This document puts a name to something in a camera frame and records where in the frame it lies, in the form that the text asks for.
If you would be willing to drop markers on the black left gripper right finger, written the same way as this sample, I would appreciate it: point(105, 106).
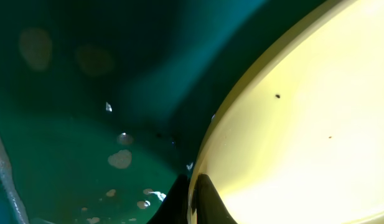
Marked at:
point(207, 204)

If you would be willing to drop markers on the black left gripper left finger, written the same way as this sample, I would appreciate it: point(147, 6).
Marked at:
point(173, 209)

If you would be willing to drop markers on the yellow plate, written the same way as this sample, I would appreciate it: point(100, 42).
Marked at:
point(300, 137)

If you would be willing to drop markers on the teal plastic tray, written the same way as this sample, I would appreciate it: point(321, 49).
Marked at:
point(103, 104)

